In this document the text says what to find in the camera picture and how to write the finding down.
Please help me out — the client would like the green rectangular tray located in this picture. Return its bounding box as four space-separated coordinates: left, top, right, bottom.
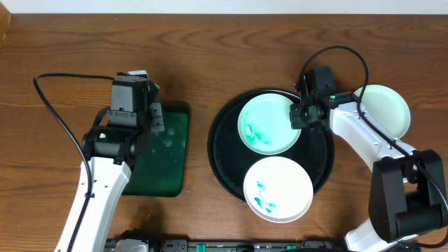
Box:
123 101 190 197

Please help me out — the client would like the round black serving tray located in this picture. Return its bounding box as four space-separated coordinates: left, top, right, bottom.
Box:
207 89 335 202

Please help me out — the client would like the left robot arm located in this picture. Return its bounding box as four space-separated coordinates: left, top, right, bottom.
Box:
56 70 165 251

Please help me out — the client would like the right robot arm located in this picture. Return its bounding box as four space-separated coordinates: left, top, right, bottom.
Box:
290 66 447 251

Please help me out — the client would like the mint plate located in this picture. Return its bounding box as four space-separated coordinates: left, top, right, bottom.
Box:
362 84 411 139
237 93 302 155

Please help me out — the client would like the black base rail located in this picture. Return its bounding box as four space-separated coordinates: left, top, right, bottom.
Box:
104 229 346 252

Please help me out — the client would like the white plate with green stain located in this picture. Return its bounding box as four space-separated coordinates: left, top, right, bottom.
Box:
243 156 314 223

